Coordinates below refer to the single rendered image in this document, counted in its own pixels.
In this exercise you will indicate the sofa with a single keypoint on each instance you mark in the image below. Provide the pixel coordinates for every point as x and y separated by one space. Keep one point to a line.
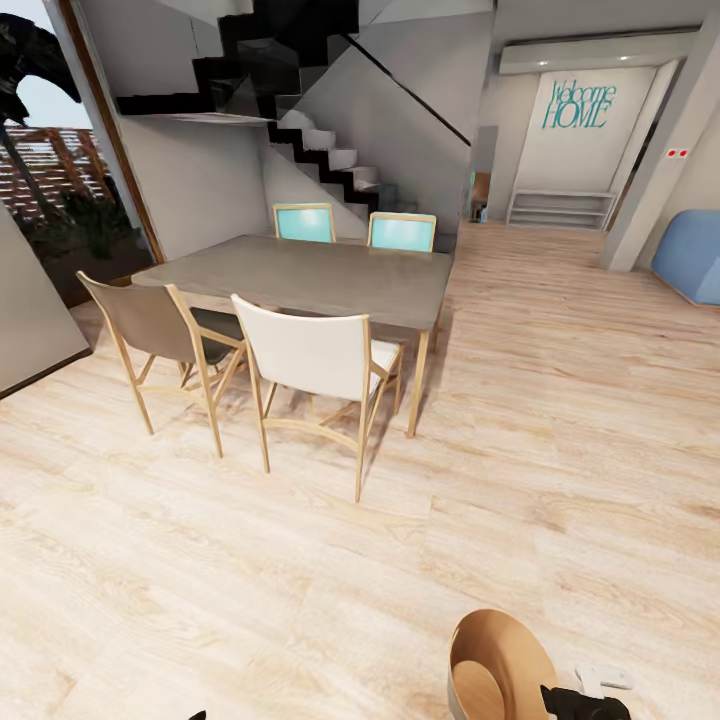
688 257

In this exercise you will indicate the standing mirror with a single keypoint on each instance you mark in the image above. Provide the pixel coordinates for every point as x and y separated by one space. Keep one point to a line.
483 175

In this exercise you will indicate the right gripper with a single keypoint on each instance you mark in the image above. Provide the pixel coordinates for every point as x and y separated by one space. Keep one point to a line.
567 704

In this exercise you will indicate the fridge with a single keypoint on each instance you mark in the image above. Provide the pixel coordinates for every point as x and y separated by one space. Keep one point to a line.
38 335

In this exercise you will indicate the breakfast table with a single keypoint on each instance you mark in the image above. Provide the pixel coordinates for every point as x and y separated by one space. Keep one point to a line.
394 286

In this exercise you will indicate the trash can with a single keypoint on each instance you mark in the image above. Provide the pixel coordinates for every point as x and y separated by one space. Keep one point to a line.
496 667

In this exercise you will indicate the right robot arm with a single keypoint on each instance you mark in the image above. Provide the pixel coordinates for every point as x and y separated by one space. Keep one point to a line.
589 702

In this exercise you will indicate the fixed window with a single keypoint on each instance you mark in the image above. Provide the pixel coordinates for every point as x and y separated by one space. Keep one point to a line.
64 176

